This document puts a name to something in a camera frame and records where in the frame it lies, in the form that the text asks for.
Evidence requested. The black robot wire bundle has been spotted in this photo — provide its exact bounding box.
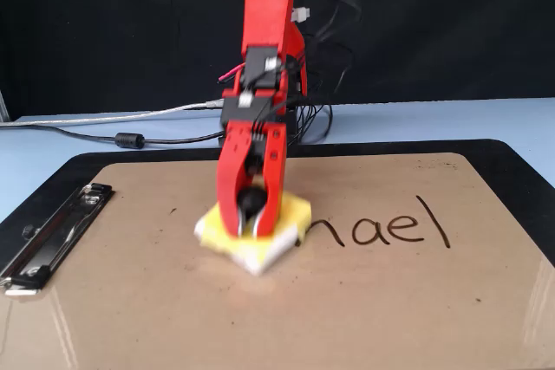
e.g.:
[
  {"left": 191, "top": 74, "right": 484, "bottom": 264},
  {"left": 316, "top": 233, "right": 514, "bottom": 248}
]
[{"left": 285, "top": 0, "right": 364, "bottom": 146}]

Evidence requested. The silver metal clipboard clip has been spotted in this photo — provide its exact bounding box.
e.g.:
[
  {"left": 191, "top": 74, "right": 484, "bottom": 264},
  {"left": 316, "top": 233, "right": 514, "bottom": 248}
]
[{"left": 0, "top": 182, "right": 115, "bottom": 298}]

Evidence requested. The black backdrop cloth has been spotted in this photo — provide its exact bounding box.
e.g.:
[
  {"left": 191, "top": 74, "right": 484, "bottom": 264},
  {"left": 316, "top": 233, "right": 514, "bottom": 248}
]
[{"left": 0, "top": 0, "right": 555, "bottom": 123}]

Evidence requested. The yellow sponge with black knob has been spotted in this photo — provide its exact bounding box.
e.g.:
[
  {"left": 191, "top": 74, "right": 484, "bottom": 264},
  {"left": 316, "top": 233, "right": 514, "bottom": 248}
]
[{"left": 193, "top": 190, "right": 314, "bottom": 278}]

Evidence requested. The black power cable with ferrite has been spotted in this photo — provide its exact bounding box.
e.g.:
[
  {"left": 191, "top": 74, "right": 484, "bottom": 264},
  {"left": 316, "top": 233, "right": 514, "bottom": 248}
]
[{"left": 0, "top": 122, "right": 226, "bottom": 151}]

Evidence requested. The black rectangular mat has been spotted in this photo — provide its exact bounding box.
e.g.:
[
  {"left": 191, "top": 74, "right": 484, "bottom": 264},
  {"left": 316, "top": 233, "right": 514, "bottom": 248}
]
[{"left": 0, "top": 139, "right": 555, "bottom": 278}]

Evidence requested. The thin red wire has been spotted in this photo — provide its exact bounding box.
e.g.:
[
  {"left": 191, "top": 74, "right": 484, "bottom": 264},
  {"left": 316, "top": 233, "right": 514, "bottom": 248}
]
[{"left": 217, "top": 63, "right": 246, "bottom": 85}]

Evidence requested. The silver braided usb cable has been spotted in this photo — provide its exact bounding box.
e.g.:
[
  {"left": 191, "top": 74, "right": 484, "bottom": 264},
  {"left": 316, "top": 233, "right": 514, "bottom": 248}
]
[{"left": 0, "top": 100, "right": 225, "bottom": 129}]

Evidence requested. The brown clipboard board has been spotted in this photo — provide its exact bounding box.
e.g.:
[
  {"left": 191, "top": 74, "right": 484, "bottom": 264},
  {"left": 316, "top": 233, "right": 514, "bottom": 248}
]
[{"left": 0, "top": 152, "right": 555, "bottom": 370}]

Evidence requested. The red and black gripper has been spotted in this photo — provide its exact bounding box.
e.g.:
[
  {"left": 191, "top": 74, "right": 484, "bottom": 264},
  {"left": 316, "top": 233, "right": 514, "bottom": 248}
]
[{"left": 215, "top": 95, "right": 288, "bottom": 240}]

